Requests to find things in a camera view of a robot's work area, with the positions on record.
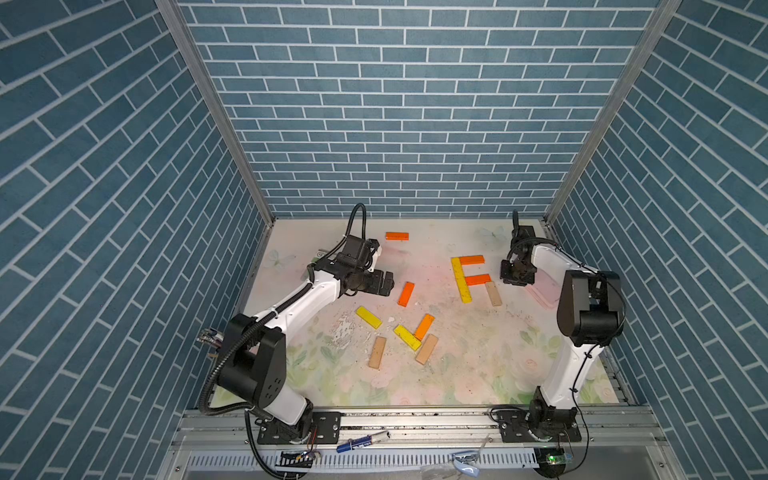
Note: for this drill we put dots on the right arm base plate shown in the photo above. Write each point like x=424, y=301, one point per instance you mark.
x=547, y=426

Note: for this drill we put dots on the small circuit board green led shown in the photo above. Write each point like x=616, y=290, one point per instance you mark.
x=551, y=463

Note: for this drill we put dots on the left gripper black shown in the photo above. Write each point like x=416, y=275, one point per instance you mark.
x=375, y=286

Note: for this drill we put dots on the clear tape scraps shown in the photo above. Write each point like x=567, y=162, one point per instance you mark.
x=462, y=465

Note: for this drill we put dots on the blue handled screwdriver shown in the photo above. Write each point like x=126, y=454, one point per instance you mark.
x=363, y=442

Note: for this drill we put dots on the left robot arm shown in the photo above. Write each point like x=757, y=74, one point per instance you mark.
x=251, y=369

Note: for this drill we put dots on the wire connector bundle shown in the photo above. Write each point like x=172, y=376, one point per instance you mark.
x=305, y=459

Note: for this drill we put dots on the light orange block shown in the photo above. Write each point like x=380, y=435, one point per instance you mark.
x=423, y=328

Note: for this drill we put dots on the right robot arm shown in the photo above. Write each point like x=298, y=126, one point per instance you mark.
x=590, y=314

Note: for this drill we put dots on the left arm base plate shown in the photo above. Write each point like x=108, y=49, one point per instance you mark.
x=319, y=427

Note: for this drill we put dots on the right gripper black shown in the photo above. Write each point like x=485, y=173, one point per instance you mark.
x=506, y=279

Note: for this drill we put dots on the aluminium front rail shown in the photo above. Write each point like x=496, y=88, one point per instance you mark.
x=614, y=425

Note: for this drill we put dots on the yellow block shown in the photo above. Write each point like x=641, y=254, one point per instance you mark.
x=408, y=338
x=457, y=269
x=368, y=317
x=464, y=290

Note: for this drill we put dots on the pink eraser box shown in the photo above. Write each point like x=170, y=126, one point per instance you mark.
x=546, y=292

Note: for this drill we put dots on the natural wood block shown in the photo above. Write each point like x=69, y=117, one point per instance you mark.
x=493, y=294
x=427, y=348
x=377, y=353

